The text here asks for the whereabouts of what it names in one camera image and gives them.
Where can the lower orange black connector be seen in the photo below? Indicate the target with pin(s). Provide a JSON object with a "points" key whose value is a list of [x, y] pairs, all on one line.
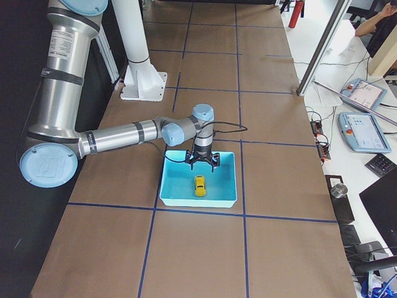
{"points": [[323, 151]]}

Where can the black box under cup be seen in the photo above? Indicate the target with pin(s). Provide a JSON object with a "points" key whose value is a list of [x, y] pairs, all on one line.
{"points": [[341, 206]]}

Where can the upper teach pendant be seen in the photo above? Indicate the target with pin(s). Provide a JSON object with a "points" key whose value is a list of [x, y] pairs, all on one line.
{"points": [[365, 93]]}

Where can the black laptop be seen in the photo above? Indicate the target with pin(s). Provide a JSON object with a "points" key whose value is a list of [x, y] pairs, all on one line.
{"points": [[379, 200]]}

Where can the lower teach pendant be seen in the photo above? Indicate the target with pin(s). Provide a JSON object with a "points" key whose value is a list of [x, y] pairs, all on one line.
{"points": [[362, 133]]}

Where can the black keyboard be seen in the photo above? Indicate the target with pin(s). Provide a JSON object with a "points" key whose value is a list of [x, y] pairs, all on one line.
{"points": [[380, 165]]}

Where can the turquoise plastic bin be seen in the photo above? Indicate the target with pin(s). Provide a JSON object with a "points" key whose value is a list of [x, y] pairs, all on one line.
{"points": [[177, 185]]}

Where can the seated person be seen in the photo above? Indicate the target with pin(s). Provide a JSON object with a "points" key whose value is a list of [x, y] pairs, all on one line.
{"points": [[380, 26]]}

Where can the upper orange black connector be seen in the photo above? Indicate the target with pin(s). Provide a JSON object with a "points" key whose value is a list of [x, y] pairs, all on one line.
{"points": [[317, 127]]}

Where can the teach pendant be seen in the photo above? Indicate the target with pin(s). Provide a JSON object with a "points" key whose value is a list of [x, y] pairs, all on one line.
{"points": [[362, 133], [365, 93]]}

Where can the orange black connector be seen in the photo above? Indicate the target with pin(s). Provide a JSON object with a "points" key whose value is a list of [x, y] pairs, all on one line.
{"points": [[323, 151], [317, 127]]}

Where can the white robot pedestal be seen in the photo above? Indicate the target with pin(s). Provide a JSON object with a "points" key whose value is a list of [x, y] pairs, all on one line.
{"points": [[142, 81]]}

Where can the aluminium frame post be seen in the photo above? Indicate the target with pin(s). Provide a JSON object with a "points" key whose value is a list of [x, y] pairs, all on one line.
{"points": [[325, 40]]}

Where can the red fire extinguisher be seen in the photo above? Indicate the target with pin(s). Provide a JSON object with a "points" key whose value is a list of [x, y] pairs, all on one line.
{"points": [[298, 11]]}

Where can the yellow beetle toy car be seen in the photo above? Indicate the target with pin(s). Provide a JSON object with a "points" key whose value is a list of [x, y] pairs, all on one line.
{"points": [[200, 186]]}

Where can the silver metal cup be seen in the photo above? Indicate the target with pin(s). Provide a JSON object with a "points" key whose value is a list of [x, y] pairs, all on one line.
{"points": [[339, 190]]}

